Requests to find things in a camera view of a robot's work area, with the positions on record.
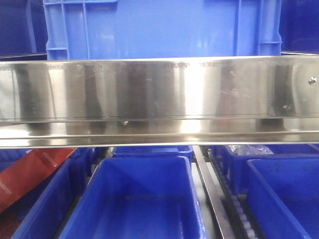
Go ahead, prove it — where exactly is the stainless steel shelf beam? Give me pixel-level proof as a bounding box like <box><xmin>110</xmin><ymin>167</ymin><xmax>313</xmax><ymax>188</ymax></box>
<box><xmin>0</xmin><ymin>54</ymin><xmax>319</xmax><ymax>148</ymax></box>

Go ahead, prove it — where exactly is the large blue crate upper shelf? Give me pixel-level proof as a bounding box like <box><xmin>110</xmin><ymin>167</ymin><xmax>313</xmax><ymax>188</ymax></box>
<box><xmin>43</xmin><ymin>0</ymin><xmax>282</xmax><ymax>60</ymax></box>

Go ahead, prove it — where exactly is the shelf beam screw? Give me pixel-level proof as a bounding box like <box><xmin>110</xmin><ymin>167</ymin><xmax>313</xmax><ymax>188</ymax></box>
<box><xmin>308</xmin><ymin>77</ymin><xmax>318</xmax><ymax>85</ymax></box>

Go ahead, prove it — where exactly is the blue bin centre rear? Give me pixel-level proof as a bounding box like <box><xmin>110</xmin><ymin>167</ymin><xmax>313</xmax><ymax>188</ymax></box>
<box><xmin>112</xmin><ymin>145</ymin><xmax>193</xmax><ymax>159</ymax></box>

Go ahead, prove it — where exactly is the blue bin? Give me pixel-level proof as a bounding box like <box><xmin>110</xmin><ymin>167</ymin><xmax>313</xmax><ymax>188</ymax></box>
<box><xmin>247</xmin><ymin>158</ymin><xmax>319</xmax><ymax>239</ymax></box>
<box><xmin>60</xmin><ymin>156</ymin><xmax>207</xmax><ymax>239</ymax></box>
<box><xmin>112</xmin><ymin>145</ymin><xmax>193</xmax><ymax>159</ymax></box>
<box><xmin>211</xmin><ymin>144</ymin><xmax>319</xmax><ymax>194</ymax></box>
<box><xmin>0</xmin><ymin>148</ymin><xmax>95</xmax><ymax>239</ymax></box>

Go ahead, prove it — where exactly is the blue bin centre front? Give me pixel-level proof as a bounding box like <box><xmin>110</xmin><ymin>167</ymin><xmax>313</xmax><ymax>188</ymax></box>
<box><xmin>60</xmin><ymin>156</ymin><xmax>207</xmax><ymax>239</ymax></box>

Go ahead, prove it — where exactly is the clear plastic bag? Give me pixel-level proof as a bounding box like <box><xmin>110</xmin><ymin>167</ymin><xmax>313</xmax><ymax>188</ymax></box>
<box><xmin>228</xmin><ymin>145</ymin><xmax>274</xmax><ymax>155</ymax></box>

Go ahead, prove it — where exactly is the blue bin right rear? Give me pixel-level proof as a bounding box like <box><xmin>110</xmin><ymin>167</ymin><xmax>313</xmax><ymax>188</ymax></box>
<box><xmin>211</xmin><ymin>144</ymin><xmax>319</xmax><ymax>194</ymax></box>

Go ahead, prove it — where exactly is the roller track strip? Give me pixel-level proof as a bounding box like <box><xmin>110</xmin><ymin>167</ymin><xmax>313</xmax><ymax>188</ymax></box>
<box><xmin>207</xmin><ymin>146</ymin><xmax>264</xmax><ymax>239</ymax></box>

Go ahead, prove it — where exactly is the blue bin right front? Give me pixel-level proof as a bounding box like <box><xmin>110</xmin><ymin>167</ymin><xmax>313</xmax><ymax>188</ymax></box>
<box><xmin>247</xmin><ymin>158</ymin><xmax>319</xmax><ymax>239</ymax></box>

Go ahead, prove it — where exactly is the blue bin left front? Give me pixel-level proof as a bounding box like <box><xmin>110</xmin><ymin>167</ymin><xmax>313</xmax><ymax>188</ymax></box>
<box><xmin>0</xmin><ymin>148</ymin><xmax>95</xmax><ymax>239</ymax></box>

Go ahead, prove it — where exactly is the red packaging bag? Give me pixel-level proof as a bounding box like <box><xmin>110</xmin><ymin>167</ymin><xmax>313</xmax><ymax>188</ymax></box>
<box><xmin>0</xmin><ymin>148</ymin><xmax>76</xmax><ymax>212</ymax></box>

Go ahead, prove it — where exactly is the dark blue crate upper left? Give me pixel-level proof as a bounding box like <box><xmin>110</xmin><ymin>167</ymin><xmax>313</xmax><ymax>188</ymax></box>
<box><xmin>0</xmin><ymin>0</ymin><xmax>48</xmax><ymax>57</ymax></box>

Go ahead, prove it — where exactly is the dark blue crate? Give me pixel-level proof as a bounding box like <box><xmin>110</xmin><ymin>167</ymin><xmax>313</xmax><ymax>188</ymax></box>
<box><xmin>279</xmin><ymin>0</ymin><xmax>319</xmax><ymax>54</ymax></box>
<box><xmin>0</xmin><ymin>0</ymin><xmax>48</xmax><ymax>57</ymax></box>

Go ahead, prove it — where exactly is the dark blue crate upper right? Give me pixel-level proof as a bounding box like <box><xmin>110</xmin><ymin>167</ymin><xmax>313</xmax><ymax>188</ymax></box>
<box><xmin>279</xmin><ymin>0</ymin><xmax>319</xmax><ymax>54</ymax></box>

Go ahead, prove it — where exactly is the steel shelf divider rail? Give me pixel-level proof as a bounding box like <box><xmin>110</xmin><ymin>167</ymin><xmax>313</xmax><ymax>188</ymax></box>
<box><xmin>193</xmin><ymin>145</ymin><xmax>236</xmax><ymax>239</ymax></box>

